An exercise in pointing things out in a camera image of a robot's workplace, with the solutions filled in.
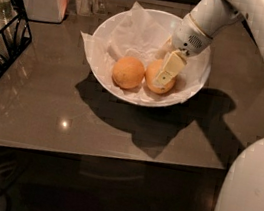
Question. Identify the white paper liner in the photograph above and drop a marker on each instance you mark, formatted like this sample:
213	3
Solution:
134	37

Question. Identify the orange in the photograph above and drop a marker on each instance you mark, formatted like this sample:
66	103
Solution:
150	74
128	72

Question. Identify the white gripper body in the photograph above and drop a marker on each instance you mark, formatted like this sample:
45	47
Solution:
189	36

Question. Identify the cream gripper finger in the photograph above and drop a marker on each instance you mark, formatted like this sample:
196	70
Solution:
165	49
172	64

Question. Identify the white ceramic bowl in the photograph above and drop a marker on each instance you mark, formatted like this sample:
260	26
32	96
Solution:
190	80

